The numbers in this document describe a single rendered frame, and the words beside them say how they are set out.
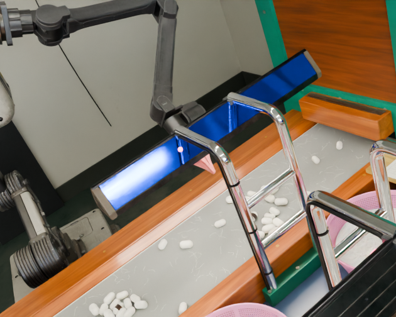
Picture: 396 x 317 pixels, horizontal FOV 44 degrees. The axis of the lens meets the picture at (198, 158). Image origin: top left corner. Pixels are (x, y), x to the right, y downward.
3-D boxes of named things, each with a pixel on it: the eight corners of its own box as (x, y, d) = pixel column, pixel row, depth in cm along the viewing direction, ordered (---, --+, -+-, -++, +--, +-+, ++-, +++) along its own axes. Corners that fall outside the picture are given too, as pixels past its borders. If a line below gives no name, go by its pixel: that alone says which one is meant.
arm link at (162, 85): (157, 20, 169) (162, -4, 160) (173, 23, 170) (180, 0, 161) (148, 124, 147) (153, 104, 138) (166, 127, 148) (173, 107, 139)
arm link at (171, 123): (159, 127, 145) (162, 117, 140) (178, 118, 148) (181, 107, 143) (173, 144, 143) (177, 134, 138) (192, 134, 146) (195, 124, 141)
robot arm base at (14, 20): (5, 41, 153) (-1, 0, 148) (33, 39, 156) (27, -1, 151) (7, 46, 145) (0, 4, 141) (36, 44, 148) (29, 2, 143)
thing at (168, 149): (97, 207, 107) (82, 182, 103) (300, 72, 128) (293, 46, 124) (112, 222, 101) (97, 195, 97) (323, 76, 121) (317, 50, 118)
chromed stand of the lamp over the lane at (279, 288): (226, 270, 130) (165, 130, 108) (281, 226, 137) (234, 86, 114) (273, 307, 115) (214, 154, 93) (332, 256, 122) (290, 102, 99)
